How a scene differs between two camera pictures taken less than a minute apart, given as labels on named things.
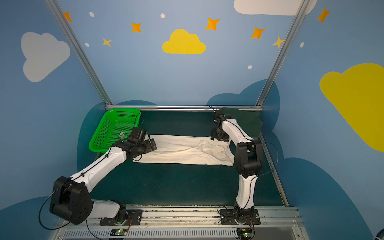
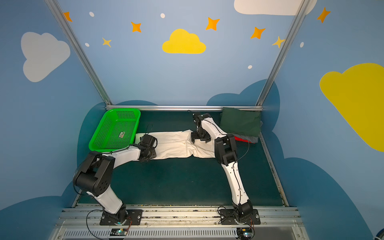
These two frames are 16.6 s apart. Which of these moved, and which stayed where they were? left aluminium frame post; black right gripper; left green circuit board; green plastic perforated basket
Moved: black right gripper
Stayed: left green circuit board; green plastic perforated basket; left aluminium frame post
